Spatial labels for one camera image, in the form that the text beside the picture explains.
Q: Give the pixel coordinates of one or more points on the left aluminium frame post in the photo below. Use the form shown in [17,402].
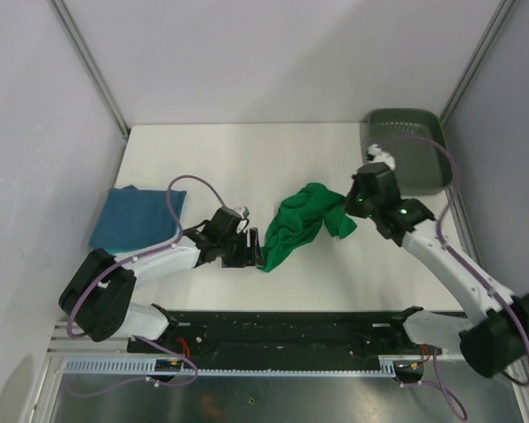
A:
[85,56]

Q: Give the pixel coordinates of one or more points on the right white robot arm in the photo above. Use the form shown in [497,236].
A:
[494,331]

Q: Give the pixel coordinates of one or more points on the green t shirt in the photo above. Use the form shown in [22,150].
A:
[298,220]

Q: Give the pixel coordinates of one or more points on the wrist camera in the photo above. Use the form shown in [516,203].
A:
[241,218]
[375,154]

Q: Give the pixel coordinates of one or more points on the grey slotted cable duct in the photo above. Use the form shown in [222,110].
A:
[383,368]

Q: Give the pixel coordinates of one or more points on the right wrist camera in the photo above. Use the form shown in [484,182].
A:
[375,154]

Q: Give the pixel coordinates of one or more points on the folded blue t shirt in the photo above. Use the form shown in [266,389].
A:
[133,218]

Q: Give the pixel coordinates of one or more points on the grey plastic tray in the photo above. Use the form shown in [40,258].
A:
[414,137]

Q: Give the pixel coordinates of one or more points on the right aluminium frame post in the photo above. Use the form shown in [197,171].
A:
[487,41]

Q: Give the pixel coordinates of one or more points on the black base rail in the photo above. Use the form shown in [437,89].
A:
[204,331]

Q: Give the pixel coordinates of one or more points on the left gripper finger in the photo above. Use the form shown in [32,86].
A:
[252,241]
[255,259]

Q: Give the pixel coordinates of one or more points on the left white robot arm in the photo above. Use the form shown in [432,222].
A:
[98,297]

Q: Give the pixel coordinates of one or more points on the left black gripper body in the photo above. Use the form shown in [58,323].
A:
[234,249]

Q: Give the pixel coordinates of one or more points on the aluminium frame post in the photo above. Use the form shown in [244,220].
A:
[487,41]
[85,56]

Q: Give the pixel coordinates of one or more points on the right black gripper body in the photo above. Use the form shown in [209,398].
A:
[358,204]

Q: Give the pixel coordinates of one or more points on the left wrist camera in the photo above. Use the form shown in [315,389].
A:
[241,218]

